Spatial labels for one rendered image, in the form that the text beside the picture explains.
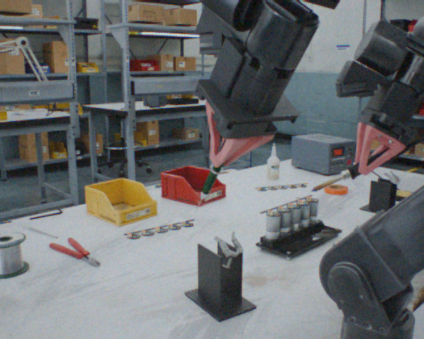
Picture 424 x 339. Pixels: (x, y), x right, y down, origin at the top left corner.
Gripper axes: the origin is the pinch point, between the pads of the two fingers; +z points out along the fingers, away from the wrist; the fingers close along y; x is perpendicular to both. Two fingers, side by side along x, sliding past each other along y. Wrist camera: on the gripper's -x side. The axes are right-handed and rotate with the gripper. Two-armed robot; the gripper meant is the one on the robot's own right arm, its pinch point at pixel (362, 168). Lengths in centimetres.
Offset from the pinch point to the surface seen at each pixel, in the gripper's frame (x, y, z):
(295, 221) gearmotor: -5.0, -1.4, 13.5
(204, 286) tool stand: -17.4, 19.5, 21.4
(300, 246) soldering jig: -3.6, 3.1, 15.9
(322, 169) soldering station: 9, -50, 8
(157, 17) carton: -90, -265, -15
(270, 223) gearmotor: -9.6, 2.5, 14.7
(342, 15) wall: 75, -523, -133
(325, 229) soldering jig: 1.7, -4.8, 13.2
